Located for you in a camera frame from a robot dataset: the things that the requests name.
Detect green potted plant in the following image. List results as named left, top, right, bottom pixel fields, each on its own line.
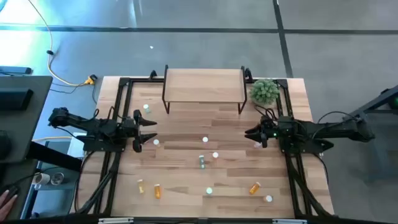
left=249, top=78, right=280, bottom=106

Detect grey metal stand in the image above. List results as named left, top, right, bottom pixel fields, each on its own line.
left=341, top=84, right=398, bottom=184

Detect black metal table frame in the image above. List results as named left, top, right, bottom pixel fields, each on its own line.
left=93, top=77, right=315, bottom=224

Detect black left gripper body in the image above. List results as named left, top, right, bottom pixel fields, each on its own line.
left=120, top=108, right=144, bottom=154

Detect dark flat device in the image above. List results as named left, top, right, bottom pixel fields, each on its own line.
left=0, top=65, right=33, bottom=76

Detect yellow cable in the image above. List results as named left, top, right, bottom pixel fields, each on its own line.
left=32, top=135, right=73, bottom=142

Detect dark desk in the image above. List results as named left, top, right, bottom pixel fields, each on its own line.
left=0, top=74, right=53, bottom=164

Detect white box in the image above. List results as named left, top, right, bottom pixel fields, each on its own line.
left=67, top=132, right=88, bottom=158

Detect white paper cup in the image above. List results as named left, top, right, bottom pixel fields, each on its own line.
left=33, top=172, right=51, bottom=186

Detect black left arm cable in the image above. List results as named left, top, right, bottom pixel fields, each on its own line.
left=91, top=106, right=125, bottom=124

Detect black cable bundle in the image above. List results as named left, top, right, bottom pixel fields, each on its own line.
left=284, top=152, right=333, bottom=217
left=73, top=151, right=122, bottom=215

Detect person's hand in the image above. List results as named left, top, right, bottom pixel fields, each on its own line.
left=0, top=188, right=19, bottom=216

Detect black keyboard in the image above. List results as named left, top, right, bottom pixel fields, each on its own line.
left=0, top=87, right=34, bottom=111

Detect silver metal bracket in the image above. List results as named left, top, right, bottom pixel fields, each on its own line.
left=272, top=218, right=308, bottom=224
left=98, top=217, right=134, bottom=224

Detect black floor cable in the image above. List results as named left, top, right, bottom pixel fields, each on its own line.
left=49, top=81, right=98, bottom=105

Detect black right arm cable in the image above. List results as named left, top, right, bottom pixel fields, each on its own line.
left=254, top=105, right=280, bottom=121

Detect wooden shelf black legs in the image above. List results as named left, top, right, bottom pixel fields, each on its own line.
left=161, top=64, right=249, bottom=115

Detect black desk beam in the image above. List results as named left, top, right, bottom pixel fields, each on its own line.
left=26, top=141, right=84, bottom=172

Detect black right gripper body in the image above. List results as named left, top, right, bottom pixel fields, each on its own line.
left=261, top=115, right=298, bottom=149

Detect clear glass cup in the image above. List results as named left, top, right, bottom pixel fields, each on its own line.
left=50, top=172, right=65, bottom=186

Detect yellow extension cord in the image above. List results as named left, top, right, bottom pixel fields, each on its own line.
left=27, top=0, right=91, bottom=87

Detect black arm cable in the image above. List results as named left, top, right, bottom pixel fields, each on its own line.
left=91, top=106, right=125, bottom=124
left=254, top=105, right=280, bottom=121

